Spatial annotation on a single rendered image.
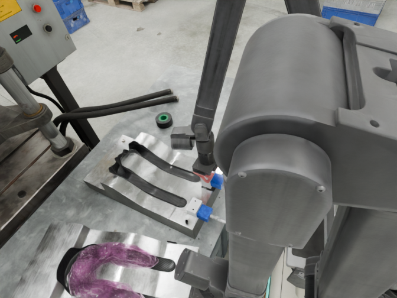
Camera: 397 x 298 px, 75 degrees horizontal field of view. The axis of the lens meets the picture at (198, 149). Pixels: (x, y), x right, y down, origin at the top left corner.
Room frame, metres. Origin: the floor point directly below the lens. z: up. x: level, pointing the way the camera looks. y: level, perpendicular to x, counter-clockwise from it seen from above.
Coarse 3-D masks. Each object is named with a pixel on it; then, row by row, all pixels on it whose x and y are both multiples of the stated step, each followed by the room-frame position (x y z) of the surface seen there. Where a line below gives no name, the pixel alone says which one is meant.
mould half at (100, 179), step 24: (120, 144) 0.75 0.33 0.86; (144, 144) 0.67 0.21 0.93; (96, 168) 0.64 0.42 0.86; (144, 168) 0.57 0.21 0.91; (120, 192) 0.47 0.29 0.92; (144, 192) 0.48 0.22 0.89; (192, 192) 0.45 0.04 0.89; (216, 192) 0.46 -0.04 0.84; (168, 216) 0.37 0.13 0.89; (192, 216) 0.36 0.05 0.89
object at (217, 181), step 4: (212, 172) 0.48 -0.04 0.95; (216, 176) 0.47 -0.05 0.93; (220, 176) 0.47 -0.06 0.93; (212, 180) 0.46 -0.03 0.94; (216, 180) 0.46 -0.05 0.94; (220, 180) 0.45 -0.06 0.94; (204, 184) 0.46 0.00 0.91; (208, 184) 0.46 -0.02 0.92; (212, 184) 0.45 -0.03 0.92; (216, 184) 0.44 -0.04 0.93; (220, 184) 0.44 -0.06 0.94; (220, 188) 0.43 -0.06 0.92
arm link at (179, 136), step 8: (176, 128) 0.52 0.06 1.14; (184, 128) 0.52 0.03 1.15; (200, 128) 0.46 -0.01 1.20; (176, 136) 0.50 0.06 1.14; (184, 136) 0.49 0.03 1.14; (192, 136) 0.48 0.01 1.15; (200, 136) 0.46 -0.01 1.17; (208, 136) 0.46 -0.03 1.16; (176, 144) 0.48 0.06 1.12; (184, 144) 0.48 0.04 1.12
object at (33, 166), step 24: (24, 144) 0.91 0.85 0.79; (48, 144) 0.89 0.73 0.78; (0, 168) 0.78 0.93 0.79; (24, 168) 0.76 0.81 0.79; (48, 168) 0.74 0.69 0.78; (72, 168) 0.77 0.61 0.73; (0, 192) 0.65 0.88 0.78; (24, 192) 0.62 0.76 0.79; (48, 192) 0.64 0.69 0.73; (0, 216) 0.53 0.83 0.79; (24, 216) 0.54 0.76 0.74; (0, 240) 0.44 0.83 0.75
